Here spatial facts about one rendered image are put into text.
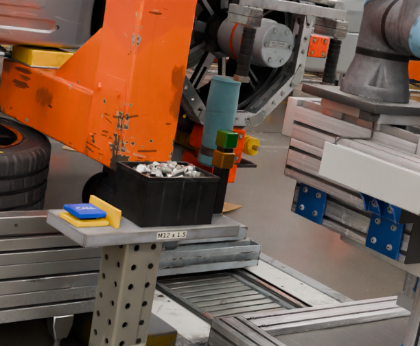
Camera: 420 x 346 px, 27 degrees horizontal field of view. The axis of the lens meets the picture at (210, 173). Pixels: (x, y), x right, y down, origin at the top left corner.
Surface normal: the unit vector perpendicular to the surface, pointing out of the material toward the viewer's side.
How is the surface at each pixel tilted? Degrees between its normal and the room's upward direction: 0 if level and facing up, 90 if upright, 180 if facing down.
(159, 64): 90
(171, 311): 0
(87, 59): 90
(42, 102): 90
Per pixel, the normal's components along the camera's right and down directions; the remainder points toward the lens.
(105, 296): -0.77, 0.01
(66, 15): 0.61, 0.27
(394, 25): -0.93, 0.01
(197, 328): 0.17, -0.96
